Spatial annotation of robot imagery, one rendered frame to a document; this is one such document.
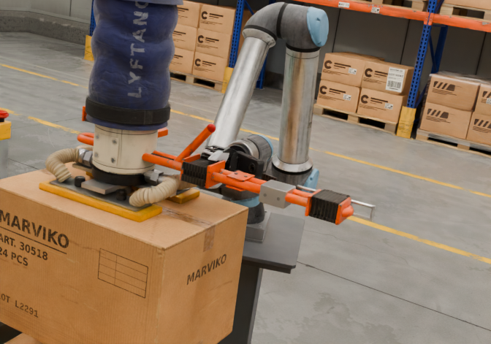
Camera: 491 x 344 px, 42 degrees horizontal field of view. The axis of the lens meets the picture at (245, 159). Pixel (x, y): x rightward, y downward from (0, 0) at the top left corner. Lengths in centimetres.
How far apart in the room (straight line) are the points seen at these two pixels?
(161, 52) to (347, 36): 875
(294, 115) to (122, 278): 91
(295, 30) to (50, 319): 113
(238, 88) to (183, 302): 73
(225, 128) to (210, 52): 791
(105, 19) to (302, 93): 79
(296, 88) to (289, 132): 17
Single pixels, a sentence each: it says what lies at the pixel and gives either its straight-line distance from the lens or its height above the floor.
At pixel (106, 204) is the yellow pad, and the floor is 109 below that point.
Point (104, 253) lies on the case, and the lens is 164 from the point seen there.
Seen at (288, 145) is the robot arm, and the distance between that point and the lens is 229.
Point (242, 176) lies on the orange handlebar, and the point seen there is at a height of 122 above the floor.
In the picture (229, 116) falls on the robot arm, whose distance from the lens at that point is 204.
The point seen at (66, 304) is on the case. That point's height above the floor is 81.
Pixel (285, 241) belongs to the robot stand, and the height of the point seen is 75.
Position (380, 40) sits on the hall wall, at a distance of 1018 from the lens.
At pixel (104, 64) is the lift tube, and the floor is 143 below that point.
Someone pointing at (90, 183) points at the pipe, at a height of 112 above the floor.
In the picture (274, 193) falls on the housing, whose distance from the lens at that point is 156.
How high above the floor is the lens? 169
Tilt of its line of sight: 16 degrees down
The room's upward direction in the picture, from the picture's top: 9 degrees clockwise
